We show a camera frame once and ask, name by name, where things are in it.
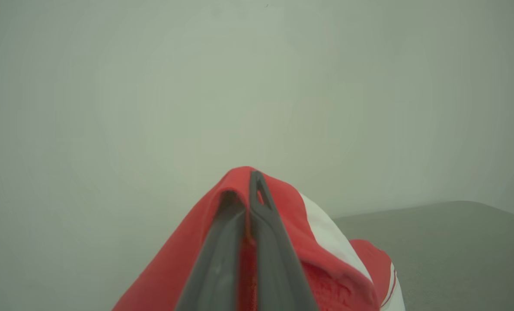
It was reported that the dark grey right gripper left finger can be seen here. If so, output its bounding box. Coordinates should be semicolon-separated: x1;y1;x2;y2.
175;189;246;311

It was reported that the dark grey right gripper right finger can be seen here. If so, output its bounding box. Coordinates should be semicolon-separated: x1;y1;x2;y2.
249;171;320;311

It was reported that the red and white garment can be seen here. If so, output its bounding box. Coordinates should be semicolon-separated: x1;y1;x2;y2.
112;166;406;311

